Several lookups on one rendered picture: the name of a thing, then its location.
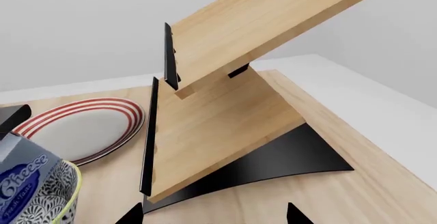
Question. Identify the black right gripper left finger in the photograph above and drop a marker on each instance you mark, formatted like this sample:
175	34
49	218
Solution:
133	215

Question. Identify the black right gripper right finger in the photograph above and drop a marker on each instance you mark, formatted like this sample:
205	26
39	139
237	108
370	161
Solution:
295	215

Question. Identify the grey cream cheese box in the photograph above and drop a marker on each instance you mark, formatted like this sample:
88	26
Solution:
20	175

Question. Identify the black white patterned bowl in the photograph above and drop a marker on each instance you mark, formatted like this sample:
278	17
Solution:
61	195

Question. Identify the white plate with red stripes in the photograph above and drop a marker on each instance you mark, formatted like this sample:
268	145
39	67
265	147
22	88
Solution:
82	131

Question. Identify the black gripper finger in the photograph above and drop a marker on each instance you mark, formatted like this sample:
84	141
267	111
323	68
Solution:
13	117

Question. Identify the wooden two-tier rack black frame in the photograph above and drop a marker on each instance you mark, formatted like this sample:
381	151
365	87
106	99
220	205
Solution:
222	101

